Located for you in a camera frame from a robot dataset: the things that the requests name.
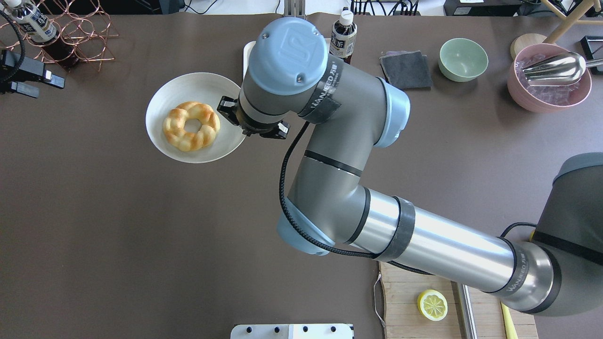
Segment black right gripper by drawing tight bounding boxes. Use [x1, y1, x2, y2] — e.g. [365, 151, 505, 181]
[218, 96, 290, 139]

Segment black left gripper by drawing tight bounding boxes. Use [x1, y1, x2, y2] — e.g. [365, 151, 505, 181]
[0, 49, 65, 98]

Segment white round plate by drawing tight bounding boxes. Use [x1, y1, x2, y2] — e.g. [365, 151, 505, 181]
[145, 73, 245, 163]

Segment braided glazed donut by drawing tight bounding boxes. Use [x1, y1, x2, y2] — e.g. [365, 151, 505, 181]
[163, 101, 221, 152]

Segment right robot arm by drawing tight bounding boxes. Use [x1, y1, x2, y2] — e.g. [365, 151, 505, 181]
[218, 17, 603, 317]

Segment cream rabbit tray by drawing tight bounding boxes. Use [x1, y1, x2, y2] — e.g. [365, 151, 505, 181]
[243, 36, 329, 95]

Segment tea bottle on tray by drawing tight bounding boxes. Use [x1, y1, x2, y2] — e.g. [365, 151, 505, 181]
[329, 7, 358, 64]

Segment tea bottle in rack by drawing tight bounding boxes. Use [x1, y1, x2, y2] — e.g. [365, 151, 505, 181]
[4, 0, 80, 69]

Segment grey folded cloth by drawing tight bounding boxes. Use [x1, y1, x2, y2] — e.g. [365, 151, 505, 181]
[380, 51, 433, 90]

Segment mint green bowl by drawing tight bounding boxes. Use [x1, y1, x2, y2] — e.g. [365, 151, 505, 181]
[439, 37, 489, 83]

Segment wooden cutting board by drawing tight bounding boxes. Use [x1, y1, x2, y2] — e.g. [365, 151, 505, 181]
[374, 261, 539, 339]

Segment half lemon slice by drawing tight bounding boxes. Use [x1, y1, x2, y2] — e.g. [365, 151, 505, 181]
[416, 289, 448, 322]

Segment pink bowl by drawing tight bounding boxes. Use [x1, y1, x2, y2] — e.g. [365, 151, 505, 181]
[507, 43, 592, 113]

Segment round wooden coaster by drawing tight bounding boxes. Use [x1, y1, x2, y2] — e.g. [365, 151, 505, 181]
[510, 33, 547, 60]

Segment steel cylinder muddler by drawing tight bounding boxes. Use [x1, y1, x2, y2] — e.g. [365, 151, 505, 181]
[456, 283, 478, 339]

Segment clear ice cubes pile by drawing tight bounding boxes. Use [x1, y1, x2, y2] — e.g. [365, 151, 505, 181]
[514, 52, 591, 107]

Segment steel ice scoop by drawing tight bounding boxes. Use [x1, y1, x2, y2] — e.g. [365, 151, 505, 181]
[522, 52, 603, 86]

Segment wooden stand legs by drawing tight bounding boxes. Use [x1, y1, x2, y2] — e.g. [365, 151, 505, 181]
[541, 0, 603, 44]

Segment yellow plastic knife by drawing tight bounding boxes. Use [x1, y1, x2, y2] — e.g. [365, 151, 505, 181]
[500, 302, 518, 339]

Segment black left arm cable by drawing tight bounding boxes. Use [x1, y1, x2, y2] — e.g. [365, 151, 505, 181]
[0, 10, 26, 84]

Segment copper wire bottle rack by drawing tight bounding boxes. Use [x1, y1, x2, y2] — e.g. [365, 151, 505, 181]
[1, 0, 119, 71]

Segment grey table clamp bracket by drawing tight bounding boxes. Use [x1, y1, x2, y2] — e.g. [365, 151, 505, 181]
[282, 0, 307, 19]

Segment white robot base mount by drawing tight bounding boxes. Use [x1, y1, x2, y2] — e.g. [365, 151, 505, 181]
[230, 323, 355, 339]

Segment black square frame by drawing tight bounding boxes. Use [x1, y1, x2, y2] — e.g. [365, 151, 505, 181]
[580, 36, 603, 60]

